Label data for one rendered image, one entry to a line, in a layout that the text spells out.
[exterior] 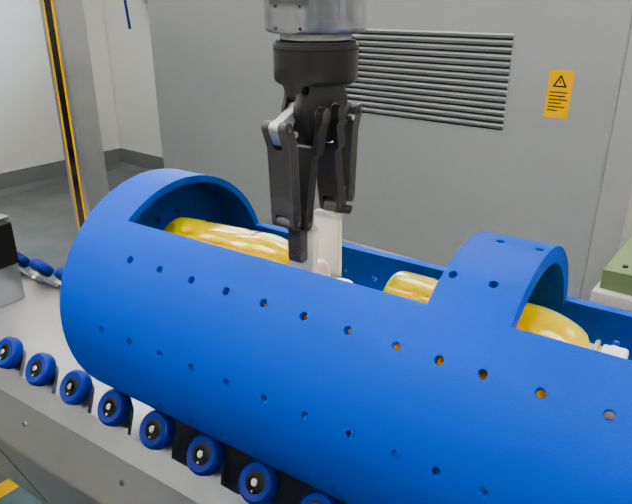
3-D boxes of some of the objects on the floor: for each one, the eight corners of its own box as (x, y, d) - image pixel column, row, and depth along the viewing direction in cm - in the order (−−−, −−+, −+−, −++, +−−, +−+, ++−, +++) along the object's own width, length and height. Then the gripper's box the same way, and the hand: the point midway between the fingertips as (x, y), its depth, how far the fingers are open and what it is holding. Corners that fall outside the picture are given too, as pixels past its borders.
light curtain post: (141, 522, 179) (40, -163, 113) (156, 531, 176) (60, -168, 110) (125, 536, 174) (9, -170, 109) (139, 546, 171) (29, -175, 105)
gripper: (330, 30, 61) (328, 248, 70) (218, 40, 48) (234, 304, 58) (397, 33, 57) (386, 262, 67) (295, 44, 45) (299, 326, 54)
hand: (316, 251), depth 61 cm, fingers closed on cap, 4 cm apart
